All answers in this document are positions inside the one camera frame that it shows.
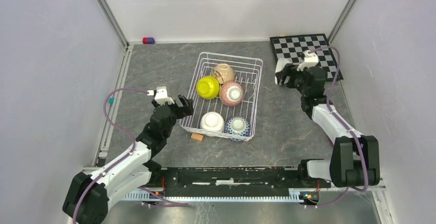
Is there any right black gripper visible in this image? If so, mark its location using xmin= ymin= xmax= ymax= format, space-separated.
xmin=276 ymin=63 xmax=309 ymax=96

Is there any yellow-green bowl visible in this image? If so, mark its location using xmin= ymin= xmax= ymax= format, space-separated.
xmin=195 ymin=76 xmax=220 ymax=100

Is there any red floral pattern bowl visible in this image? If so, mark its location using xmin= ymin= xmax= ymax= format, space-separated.
xmin=219 ymin=82 xmax=244 ymax=107

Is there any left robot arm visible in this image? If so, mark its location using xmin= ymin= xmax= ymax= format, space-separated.
xmin=62 ymin=90 xmax=193 ymax=223

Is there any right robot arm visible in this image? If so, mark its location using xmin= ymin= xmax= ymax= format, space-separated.
xmin=275 ymin=59 xmax=380 ymax=191

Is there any plain white bowl in rack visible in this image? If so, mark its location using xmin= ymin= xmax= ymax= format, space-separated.
xmin=200 ymin=111 xmax=225 ymax=133

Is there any black and white chessboard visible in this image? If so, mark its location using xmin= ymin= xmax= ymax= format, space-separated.
xmin=269 ymin=33 xmax=337 ymax=82

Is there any small wooden block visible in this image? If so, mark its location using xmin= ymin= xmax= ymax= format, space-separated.
xmin=191 ymin=133 xmax=204 ymax=141

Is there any beige bowl with leaf motif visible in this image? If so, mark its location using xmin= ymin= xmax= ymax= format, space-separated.
xmin=212 ymin=63 xmax=235 ymax=84

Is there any blue patterned bowl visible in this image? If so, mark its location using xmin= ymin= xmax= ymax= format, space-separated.
xmin=224 ymin=116 xmax=251 ymax=137

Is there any red and purple block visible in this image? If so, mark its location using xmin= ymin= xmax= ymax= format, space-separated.
xmin=142 ymin=37 xmax=156 ymax=44

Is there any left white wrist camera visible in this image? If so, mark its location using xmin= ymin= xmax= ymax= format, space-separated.
xmin=147 ymin=86 xmax=175 ymax=105

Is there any white wire dish rack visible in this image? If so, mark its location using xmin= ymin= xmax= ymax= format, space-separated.
xmin=180 ymin=52 xmax=263 ymax=142

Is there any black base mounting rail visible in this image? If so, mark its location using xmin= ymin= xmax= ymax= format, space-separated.
xmin=145 ymin=166 xmax=331 ymax=197

